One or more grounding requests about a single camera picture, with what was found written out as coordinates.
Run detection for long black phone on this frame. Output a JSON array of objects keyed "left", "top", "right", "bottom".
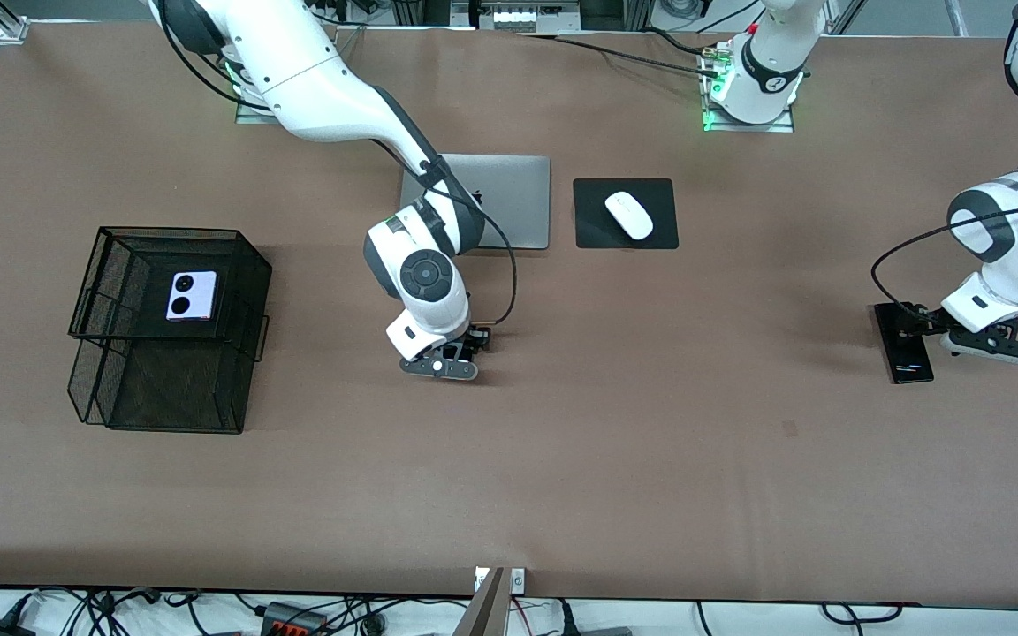
[{"left": 874, "top": 302, "right": 935, "bottom": 385}]

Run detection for white phone two lenses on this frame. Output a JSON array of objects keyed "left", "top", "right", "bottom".
[{"left": 166, "top": 271, "right": 217, "bottom": 322}]

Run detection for silver laptop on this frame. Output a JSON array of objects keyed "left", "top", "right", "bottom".
[{"left": 399, "top": 153, "right": 552, "bottom": 250}]

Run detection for black mouse pad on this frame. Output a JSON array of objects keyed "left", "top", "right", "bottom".
[{"left": 573, "top": 178, "right": 680, "bottom": 250}]

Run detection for white computer mouse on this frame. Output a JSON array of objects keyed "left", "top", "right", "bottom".
[{"left": 604, "top": 191, "right": 655, "bottom": 241}]

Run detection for aluminium profile beam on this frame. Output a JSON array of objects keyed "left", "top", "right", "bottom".
[{"left": 454, "top": 567, "right": 506, "bottom": 636}]

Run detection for black mesh two-tier tray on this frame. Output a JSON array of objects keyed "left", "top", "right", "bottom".
[{"left": 67, "top": 227, "right": 273, "bottom": 435}]

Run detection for white terminal device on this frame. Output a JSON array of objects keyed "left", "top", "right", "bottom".
[{"left": 452, "top": 0, "right": 581, "bottom": 32}]

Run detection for black orange power strip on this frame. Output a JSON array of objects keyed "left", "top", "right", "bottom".
[{"left": 260, "top": 602, "right": 326, "bottom": 636}]

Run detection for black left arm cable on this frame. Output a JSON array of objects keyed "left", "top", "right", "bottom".
[{"left": 871, "top": 0, "right": 1018, "bottom": 332}]

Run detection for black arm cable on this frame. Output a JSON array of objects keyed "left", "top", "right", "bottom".
[
  {"left": 871, "top": 0, "right": 1018, "bottom": 332},
  {"left": 156, "top": 4, "right": 519, "bottom": 329}
]

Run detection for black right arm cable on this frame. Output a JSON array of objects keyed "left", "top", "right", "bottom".
[{"left": 156, "top": 4, "right": 519, "bottom": 329}]

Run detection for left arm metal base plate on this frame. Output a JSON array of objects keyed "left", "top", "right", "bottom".
[{"left": 702, "top": 44, "right": 795, "bottom": 133}]

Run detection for black looped cable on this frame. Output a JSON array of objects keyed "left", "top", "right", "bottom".
[{"left": 820, "top": 602, "right": 904, "bottom": 625}]

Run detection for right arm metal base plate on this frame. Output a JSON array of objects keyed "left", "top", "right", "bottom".
[{"left": 235, "top": 84, "right": 289, "bottom": 125}]

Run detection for black cable on table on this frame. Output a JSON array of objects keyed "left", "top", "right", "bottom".
[{"left": 518, "top": 34, "right": 722, "bottom": 76}]

